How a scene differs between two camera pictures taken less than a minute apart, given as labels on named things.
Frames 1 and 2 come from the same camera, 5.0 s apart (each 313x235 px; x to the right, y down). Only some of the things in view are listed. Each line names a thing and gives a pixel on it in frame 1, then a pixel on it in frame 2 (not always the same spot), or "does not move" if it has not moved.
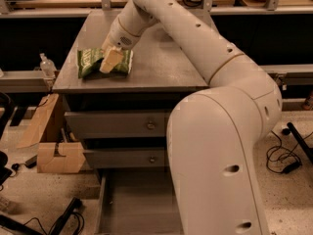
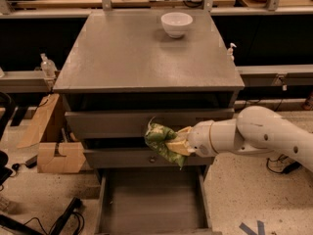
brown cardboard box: x=45 y=128 does not move
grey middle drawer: x=125 y=158 does not move
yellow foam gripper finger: x=112 y=58 to x=180 y=147
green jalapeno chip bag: x=89 y=62 to x=156 y=135
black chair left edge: x=6 y=107 does not move
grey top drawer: x=117 y=123 does not move
